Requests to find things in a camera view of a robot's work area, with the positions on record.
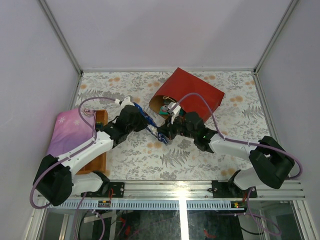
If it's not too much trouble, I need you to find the red paper bag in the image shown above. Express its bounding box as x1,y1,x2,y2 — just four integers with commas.
149,67,225,122

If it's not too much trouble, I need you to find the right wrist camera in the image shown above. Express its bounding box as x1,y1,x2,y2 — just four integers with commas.
167,102,181,116

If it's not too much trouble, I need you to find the white slotted cable duct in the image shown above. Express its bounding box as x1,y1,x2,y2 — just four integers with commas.
56,198,246,211

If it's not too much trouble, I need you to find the pink folded cloth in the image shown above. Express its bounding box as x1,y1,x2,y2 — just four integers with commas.
46,108,96,157

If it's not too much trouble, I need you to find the aluminium front rail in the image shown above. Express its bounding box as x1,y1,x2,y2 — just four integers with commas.
37,179,307,201

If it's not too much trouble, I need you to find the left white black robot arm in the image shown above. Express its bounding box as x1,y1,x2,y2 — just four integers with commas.
32,105,149,206

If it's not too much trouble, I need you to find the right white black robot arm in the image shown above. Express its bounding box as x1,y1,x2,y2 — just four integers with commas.
157,112,295,198

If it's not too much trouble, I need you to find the purple cable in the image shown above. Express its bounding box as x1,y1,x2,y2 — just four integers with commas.
177,92,303,237
30,96,121,240

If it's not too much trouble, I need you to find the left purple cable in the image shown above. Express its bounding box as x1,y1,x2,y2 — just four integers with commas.
30,96,121,240

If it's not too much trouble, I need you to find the blue chips bag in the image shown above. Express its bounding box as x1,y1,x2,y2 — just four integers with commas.
133,102,169,145

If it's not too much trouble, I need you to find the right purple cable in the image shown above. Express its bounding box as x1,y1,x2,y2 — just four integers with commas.
177,92,303,237

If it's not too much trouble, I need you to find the wooden organizer tray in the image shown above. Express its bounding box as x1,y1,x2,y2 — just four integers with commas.
76,109,108,175

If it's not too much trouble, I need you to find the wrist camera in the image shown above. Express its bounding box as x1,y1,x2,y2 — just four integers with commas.
114,96,134,108
167,102,181,116

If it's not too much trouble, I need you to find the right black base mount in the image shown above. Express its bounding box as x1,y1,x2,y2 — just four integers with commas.
211,180,250,199

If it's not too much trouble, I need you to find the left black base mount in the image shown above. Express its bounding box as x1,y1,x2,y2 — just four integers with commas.
85,182,125,199

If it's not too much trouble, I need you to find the green Fox's candy bag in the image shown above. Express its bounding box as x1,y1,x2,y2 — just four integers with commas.
158,104,170,118

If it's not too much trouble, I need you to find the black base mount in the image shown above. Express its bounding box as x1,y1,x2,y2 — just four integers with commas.
211,180,250,199
85,182,125,199

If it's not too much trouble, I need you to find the floral table mat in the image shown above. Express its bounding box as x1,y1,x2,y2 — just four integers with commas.
76,71,270,181

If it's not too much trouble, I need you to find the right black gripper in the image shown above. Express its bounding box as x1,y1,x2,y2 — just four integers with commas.
157,113,197,141

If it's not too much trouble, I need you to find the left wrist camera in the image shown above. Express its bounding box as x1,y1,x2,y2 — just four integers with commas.
114,96,134,108

